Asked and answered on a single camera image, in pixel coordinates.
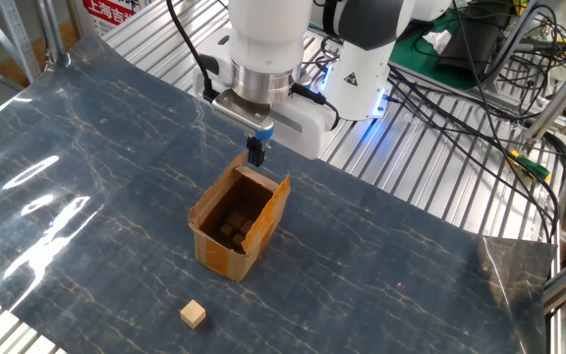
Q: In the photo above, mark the perforated steel angle bar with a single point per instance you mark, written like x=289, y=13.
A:
x=17, y=34

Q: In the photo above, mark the silver camera with blue caps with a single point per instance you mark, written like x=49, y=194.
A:
x=239, y=114

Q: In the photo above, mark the aluminium profile post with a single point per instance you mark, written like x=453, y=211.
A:
x=563, y=93

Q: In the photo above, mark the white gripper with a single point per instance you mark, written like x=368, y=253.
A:
x=312, y=128

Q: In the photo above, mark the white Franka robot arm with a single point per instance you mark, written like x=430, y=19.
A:
x=268, y=34

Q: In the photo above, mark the yellow and green connector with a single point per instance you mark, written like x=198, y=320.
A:
x=533, y=168

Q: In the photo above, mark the open cardboard box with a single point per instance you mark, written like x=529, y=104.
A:
x=224, y=260

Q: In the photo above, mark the light wooden cube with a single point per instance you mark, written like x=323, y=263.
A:
x=192, y=314

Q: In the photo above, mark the green cutting mat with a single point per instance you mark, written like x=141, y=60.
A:
x=411, y=54

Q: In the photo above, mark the grey metal post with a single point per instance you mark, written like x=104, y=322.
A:
x=514, y=44

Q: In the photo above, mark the black rectangular device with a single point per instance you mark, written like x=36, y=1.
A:
x=465, y=49

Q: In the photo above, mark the round metal pole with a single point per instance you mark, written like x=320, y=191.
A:
x=49, y=29

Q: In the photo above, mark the red and white sign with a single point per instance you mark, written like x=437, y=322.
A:
x=111, y=12

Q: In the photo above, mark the dark blue marble-pattern mat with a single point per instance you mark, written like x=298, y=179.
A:
x=361, y=246

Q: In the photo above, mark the small brown cube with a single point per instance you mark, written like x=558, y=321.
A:
x=238, y=239
x=226, y=229
x=246, y=226
x=236, y=218

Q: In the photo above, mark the crumpled white paper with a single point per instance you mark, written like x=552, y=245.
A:
x=437, y=40

